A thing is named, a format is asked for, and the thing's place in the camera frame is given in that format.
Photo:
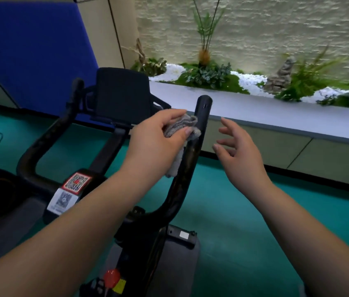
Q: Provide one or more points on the light green fern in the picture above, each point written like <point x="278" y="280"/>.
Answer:
<point x="304" y="80"/>

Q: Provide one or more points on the person's right forearm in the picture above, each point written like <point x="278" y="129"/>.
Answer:
<point x="316" y="250"/>

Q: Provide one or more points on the grey cleaning cloth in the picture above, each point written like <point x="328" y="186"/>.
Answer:
<point x="180" y="122"/>

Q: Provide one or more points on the person's left forearm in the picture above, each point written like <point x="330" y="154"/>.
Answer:
<point x="54" y="244"/>

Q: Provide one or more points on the tall plant with orange tuft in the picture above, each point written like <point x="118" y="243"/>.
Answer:
<point x="204" y="57"/>

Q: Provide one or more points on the person's left hand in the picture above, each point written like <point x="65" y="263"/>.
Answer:
<point x="149" y="151"/>

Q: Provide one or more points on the low green leafy plant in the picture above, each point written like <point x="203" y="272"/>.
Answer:
<point x="151" y="66"/>

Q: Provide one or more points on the dry brown branch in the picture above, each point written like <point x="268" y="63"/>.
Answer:
<point x="139" y="52"/>

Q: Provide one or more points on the small dark green plant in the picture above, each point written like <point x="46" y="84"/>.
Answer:
<point x="327" y="100"/>

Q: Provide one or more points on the white pebble path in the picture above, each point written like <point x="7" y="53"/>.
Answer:
<point x="252" y="83"/>

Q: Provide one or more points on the person's right hand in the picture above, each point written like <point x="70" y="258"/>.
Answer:
<point x="245" y="167"/>

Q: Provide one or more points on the variegated leaf plant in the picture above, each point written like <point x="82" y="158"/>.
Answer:
<point x="207" y="77"/>

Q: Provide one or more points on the blue padded column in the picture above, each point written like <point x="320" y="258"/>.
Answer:
<point x="38" y="52"/>

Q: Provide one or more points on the grey stacked rock sculpture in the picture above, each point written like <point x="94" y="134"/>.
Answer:
<point x="279" y="78"/>

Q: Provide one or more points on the green moss bed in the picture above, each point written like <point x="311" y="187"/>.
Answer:
<point x="233" y="86"/>

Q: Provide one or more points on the black tablet holder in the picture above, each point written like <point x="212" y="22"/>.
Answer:
<point x="122" y="92"/>

